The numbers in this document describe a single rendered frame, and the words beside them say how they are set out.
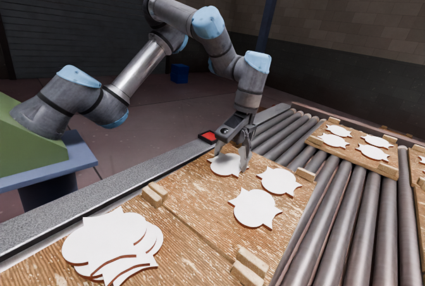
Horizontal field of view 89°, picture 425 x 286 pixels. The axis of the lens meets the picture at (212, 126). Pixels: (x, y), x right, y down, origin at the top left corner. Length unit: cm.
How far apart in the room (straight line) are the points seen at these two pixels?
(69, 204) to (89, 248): 18
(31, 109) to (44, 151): 13
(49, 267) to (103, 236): 9
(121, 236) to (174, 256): 11
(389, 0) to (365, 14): 38
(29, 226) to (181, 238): 32
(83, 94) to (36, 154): 22
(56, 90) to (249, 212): 66
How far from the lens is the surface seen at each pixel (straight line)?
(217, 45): 61
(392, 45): 551
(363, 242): 71
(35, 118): 82
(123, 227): 50
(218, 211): 57
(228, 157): 75
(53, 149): 84
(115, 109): 88
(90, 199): 64
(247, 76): 62
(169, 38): 94
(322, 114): 152
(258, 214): 58
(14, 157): 83
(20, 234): 61
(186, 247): 50
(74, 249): 49
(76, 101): 82
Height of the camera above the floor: 134
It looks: 25 degrees down
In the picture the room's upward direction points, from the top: 9 degrees clockwise
